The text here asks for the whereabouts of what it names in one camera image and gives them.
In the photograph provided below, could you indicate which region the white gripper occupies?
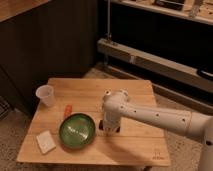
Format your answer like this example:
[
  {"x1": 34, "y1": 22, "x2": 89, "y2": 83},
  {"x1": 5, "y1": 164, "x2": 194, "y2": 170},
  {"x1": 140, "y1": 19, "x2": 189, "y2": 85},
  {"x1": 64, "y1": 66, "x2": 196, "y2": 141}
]
[{"x1": 99, "y1": 113, "x2": 120, "y2": 132}]

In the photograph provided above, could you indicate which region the white eraser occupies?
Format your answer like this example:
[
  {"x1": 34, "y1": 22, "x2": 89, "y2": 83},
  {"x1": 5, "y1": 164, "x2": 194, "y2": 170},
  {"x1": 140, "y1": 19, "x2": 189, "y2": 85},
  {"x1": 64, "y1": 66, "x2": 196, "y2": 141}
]
[{"x1": 36, "y1": 131, "x2": 56, "y2": 154}]

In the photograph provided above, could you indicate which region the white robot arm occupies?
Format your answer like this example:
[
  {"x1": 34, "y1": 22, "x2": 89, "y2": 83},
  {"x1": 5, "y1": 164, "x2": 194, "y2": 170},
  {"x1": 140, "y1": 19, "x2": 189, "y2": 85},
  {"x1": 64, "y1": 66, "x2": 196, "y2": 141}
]
[{"x1": 102, "y1": 90, "x2": 213, "y2": 171}]

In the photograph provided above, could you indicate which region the green bowl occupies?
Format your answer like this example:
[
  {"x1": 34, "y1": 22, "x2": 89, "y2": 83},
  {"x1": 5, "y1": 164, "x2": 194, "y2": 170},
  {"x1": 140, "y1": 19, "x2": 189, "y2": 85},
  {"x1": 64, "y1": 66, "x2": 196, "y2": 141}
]
[{"x1": 59, "y1": 113, "x2": 96, "y2": 149}]

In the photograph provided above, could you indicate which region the orange marker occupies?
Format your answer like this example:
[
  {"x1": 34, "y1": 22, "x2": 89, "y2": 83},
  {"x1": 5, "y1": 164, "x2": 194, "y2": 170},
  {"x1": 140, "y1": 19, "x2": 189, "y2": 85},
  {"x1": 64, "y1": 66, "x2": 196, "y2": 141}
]
[{"x1": 64, "y1": 105, "x2": 72, "y2": 119}]

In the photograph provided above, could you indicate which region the clear plastic cup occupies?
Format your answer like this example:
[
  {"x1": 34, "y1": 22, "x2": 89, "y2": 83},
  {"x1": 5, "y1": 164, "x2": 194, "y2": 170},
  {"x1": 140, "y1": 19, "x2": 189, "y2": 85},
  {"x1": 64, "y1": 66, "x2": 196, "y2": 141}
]
[{"x1": 36, "y1": 85, "x2": 55, "y2": 107}]

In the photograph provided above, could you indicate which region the wooden shelf beam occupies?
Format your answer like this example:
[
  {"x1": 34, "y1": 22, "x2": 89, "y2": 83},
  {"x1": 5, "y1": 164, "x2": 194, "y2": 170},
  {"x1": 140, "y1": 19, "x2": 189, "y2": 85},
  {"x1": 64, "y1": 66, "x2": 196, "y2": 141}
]
[{"x1": 97, "y1": 38, "x2": 213, "y2": 93}]

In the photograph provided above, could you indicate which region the metal pole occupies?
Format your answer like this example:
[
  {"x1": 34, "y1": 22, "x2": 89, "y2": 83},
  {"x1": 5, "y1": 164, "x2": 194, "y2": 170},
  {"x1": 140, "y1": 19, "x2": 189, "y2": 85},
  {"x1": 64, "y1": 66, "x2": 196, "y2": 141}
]
[{"x1": 107, "y1": 0, "x2": 111, "y2": 42}]

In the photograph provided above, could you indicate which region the upper wooden shelf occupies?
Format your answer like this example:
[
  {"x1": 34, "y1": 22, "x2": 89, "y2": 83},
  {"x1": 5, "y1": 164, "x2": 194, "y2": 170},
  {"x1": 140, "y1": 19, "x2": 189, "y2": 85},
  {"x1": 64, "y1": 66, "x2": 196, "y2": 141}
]
[{"x1": 112, "y1": 0, "x2": 213, "y2": 26}]

